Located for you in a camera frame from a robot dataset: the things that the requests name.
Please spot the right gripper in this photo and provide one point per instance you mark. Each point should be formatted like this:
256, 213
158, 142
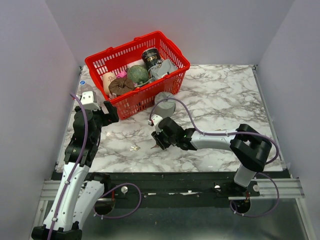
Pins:
158, 138

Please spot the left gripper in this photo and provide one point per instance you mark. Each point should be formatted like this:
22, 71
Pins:
112, 116

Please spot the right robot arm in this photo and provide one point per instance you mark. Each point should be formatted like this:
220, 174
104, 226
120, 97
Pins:
251, 148

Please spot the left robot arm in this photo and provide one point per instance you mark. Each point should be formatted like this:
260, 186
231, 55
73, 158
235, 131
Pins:
79, 190

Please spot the brown fabric pouch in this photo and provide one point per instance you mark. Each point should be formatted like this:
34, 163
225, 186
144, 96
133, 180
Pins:
121, 86

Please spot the grey taped cylinder roll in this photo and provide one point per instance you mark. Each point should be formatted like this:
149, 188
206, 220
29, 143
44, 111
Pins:
167, 107

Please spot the clear plastic water bottle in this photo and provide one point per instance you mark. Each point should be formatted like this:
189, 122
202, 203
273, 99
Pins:
86, 90

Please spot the pink small box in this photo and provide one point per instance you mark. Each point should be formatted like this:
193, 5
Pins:
122, 74

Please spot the green round melon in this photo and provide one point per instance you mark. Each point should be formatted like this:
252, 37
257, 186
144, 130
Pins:
137, 74

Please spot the red plastic shopping basket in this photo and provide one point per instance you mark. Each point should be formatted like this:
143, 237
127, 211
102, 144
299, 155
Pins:
120, 58

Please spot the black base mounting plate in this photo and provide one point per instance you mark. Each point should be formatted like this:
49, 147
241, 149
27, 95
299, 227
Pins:
174, 189

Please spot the black printed can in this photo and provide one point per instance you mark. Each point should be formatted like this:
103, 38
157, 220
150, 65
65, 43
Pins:
151, 58

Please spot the grey wrapped bundle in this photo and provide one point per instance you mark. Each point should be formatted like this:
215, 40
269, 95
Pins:
159, 71

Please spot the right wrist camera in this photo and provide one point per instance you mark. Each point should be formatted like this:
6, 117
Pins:
154, 122

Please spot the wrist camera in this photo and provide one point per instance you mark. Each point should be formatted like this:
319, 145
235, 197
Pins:
154, 122
89, 101

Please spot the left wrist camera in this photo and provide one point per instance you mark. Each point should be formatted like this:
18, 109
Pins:
89, 101

